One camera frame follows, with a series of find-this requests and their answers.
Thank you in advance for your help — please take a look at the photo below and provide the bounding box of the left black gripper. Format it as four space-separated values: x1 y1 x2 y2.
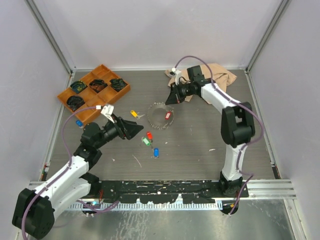
94 113 143 149

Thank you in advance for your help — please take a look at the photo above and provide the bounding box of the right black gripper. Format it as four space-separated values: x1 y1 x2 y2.
165 81 193 106

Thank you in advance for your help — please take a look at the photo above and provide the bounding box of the large metal keyring strip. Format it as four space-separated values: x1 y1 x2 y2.
147 102 174 130

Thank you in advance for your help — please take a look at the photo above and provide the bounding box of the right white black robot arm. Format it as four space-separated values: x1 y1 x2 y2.
165 65 256 197

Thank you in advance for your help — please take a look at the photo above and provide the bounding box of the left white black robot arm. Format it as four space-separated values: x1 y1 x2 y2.
12 114 144 240

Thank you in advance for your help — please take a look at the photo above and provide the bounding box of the yellow tag key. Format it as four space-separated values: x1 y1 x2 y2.
130 110 145 120

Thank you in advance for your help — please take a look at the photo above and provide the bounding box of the green tag key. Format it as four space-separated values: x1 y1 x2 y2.
141 137 151 146

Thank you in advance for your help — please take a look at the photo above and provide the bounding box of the red tag key on table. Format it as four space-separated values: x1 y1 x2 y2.
146 131 153 140

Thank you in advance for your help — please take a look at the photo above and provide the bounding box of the blue tag key centre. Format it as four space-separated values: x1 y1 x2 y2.
152 147 160 158

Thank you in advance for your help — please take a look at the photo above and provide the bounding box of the dark coiled item top right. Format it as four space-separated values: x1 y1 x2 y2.
110 78 127 92

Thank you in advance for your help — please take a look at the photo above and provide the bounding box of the dark coiled item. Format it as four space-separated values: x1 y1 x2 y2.
66 95 85 112
110 78 127 92
69 80 87 94
89 79 108 93

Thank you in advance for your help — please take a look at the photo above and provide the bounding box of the orange compartment tray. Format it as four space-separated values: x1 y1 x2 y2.
57 64 131 125

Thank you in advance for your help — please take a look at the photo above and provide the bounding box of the blue tag key by tray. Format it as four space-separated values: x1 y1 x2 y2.
75 120 84 128

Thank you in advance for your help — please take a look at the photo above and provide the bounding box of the dark coiled item top middle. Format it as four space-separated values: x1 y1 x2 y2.
89 79 108 93

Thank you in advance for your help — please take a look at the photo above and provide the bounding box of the dark coiled item bottom left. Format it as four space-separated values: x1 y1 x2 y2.
66 95 85 112

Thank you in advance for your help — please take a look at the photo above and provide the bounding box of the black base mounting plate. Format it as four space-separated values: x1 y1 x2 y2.
83 180 240 204

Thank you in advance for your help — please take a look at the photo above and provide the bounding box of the dark coiled item top left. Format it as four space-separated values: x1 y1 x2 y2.
69 80 87 94

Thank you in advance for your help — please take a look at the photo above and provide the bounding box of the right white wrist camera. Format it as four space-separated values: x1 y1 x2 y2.
169 67 182 85

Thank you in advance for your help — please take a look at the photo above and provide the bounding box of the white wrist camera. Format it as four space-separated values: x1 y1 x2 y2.
169 67 182 85
100 104 115 123

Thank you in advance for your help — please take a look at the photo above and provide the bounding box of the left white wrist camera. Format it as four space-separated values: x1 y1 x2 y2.
100 104 115 123

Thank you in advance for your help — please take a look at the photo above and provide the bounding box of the perforated metal cable rail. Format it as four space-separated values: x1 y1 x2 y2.
67 199 223 211

